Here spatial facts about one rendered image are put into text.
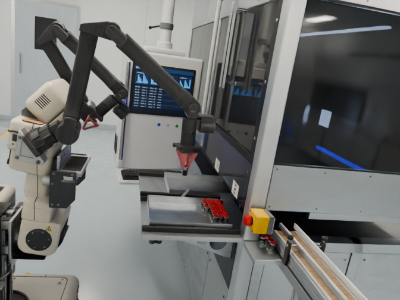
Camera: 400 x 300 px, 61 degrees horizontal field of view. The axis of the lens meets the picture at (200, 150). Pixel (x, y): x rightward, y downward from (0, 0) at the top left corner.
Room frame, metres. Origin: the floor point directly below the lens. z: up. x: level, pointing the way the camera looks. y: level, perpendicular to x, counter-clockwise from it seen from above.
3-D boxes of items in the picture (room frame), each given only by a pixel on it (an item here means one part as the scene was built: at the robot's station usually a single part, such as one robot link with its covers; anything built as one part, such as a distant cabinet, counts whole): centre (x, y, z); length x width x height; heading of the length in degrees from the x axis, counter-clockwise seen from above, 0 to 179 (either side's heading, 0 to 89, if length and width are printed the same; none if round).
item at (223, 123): (1.95, -0.07, 1.50); 0.47 x 0.01 x 0.59; 13
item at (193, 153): (1.30, 0.05, 1.17); 0.07 x 0.07 x 0.09; 28
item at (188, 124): (1.31, 0.05, 1.30); 0.07 x 0.06 x 0.07; 105
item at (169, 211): (1.38, 0.02, 0.90); 0.34 x 0.26 x 0.04; 102
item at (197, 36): (2.95, 0.16, 1.50); 0.48 x 0.01 x 0.59; 13
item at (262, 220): (1.19, -0.26, 0.99); 0.08 x 0.07 x 0.07; 103
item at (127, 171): (2.03, 0.26, 0.82); 0.40 x 0.14 x 0.02; 110
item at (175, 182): (1.74, -0.02, 0.90); 0.34 x 0.26 x 0.04; 103
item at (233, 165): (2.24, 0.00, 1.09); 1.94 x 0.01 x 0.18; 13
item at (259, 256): (1.18, -0.31, 0.87); 0.14 x 0.13 x 0.02; 103
